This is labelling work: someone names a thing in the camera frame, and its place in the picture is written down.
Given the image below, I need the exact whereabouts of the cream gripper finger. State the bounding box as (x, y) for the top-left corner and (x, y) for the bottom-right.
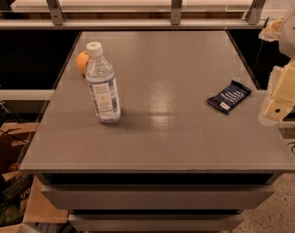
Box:
(258, 17), (283, 42)
(258, 59), (295, 126)

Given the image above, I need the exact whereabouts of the blue rxbar blueberry wrapper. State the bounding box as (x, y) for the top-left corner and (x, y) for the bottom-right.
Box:
(207, 81), (252, 116)

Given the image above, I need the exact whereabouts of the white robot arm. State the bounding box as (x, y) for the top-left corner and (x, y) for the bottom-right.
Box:
(258, 2), (295, 126)

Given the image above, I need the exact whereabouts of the clear plastic water bottle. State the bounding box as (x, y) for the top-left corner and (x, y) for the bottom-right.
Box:
(85, 42), (121, 123)

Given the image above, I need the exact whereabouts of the orange fruit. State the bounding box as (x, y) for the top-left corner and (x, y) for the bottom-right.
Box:
(76, 51), (89, 74)

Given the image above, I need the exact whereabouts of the grey upper drawer front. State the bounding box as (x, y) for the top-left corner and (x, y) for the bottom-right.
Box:
(42, 185), (274, 211)

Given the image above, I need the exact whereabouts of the grey drawer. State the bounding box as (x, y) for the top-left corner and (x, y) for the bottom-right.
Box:
(42, 185), (274, 211)
(68, 215), (243, 232)

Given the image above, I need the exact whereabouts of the grey lower drawer front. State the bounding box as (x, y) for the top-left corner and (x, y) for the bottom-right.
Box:
(68, 215), (243, 232)

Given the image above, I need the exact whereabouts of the brown cardboard box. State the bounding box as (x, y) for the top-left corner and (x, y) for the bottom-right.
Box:
(0, 122), (68, 233)

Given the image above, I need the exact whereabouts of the black remote control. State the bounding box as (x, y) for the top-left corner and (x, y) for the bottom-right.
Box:
(2, 173), (33, 201)

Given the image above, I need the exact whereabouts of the green snack bag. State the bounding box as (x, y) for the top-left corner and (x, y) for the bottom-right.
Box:
(0, 202), (22, 227)

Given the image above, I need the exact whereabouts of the metal shelf frame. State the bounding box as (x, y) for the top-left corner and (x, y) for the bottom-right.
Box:
(0, 0), (267, 30)

